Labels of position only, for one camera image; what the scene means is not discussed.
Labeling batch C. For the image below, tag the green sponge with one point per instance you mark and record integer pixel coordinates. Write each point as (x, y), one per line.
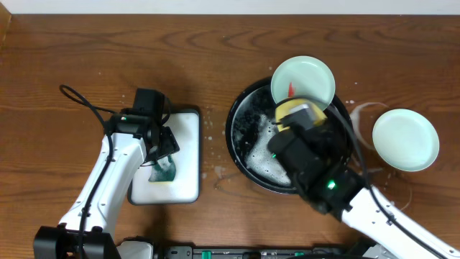
(163, 170)

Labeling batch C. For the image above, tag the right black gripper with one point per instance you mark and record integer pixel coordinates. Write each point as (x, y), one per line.
(332, 135)

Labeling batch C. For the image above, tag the black round tray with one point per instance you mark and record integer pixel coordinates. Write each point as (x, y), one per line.
(251, 124)

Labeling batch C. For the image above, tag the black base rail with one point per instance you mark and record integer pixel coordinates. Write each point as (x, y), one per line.
(188, 252)

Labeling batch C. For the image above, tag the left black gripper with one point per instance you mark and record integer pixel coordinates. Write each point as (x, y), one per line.
(167, 142)

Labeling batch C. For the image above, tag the yellow plate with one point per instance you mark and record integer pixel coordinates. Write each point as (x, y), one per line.
(319, 111)

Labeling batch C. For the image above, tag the white rectangular soap tray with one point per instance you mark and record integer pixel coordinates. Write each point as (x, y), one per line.
(185, 126)

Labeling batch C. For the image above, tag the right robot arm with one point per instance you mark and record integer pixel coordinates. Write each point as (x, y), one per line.
(312, 155)

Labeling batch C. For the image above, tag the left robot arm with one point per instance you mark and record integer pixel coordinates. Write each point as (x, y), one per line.
(131, 142)

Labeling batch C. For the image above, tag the light green plate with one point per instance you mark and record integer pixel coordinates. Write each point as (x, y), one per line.
(406, 140)
(303, 76)

